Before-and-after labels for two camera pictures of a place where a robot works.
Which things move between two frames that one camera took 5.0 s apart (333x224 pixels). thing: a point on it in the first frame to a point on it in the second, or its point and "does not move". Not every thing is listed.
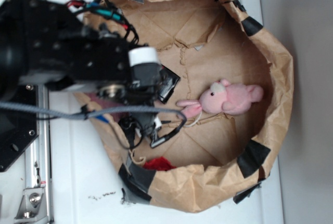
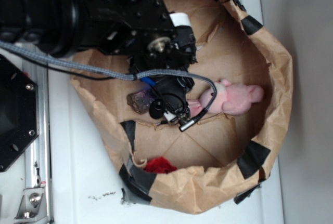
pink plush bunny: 223,97 does not move
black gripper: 130,75 to 173,49
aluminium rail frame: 35,206 does not move
